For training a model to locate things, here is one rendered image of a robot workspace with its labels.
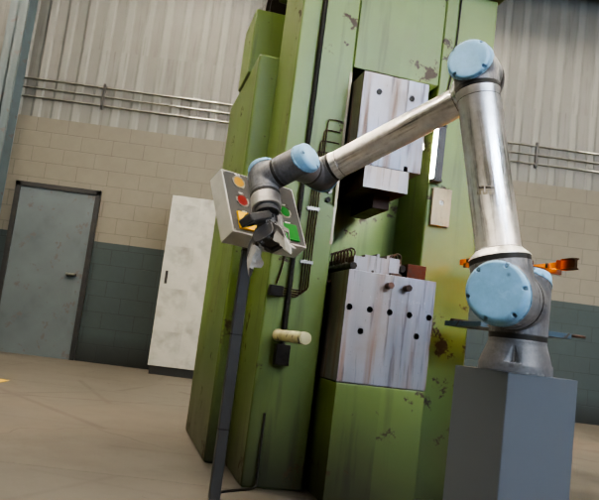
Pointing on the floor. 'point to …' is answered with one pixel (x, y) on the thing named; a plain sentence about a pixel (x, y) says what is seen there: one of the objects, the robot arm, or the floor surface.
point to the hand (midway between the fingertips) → (268, 265)
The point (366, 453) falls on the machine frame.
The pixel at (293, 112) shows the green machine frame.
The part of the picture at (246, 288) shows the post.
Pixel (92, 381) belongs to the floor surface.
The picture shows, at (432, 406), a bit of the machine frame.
